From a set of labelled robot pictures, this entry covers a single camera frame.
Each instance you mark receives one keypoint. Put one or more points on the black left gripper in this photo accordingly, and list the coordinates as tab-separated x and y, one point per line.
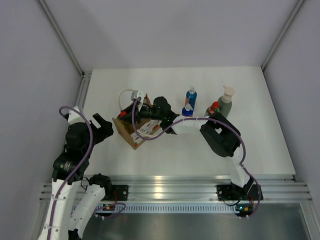
105	130

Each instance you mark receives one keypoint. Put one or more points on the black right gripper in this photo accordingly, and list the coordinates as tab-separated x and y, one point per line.
129	117

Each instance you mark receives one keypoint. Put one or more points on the yellow dish soap bottle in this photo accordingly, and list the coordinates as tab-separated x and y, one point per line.
122	114

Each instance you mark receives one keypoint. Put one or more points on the watermelon print jute bag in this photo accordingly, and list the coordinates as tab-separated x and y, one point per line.
146	128

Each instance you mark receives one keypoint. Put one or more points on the blue orange pump bottle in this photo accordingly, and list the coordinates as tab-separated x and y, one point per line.
187	110

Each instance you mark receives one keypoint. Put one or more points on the green dish soap bottle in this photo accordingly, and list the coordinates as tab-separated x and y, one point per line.
214	108

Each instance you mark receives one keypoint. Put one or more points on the grey-green pump soap bottle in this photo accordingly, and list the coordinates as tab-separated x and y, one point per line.
225	101

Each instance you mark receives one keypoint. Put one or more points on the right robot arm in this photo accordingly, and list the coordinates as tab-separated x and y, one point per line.
252	190

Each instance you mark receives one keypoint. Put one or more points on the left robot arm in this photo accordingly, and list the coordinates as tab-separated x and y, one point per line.
62	222

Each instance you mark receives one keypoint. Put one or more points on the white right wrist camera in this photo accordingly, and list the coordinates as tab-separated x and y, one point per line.
138	94

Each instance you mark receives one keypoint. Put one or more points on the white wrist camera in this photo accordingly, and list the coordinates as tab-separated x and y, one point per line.
138	94
74	117

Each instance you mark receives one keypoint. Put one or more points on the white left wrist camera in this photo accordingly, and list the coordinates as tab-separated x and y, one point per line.
74	117

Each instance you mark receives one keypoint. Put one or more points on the aluminium frame post left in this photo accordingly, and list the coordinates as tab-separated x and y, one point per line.
63	40

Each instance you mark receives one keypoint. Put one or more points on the aluminium frame post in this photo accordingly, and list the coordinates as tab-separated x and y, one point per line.
63	40
282	33

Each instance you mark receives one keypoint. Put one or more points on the white slotted cable duct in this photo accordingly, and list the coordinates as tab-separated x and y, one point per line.
155	208

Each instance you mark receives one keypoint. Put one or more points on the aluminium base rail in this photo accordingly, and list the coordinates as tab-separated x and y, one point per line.
203	189

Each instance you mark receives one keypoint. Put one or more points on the aluminium frame post right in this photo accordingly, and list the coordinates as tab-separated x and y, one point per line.
282	33

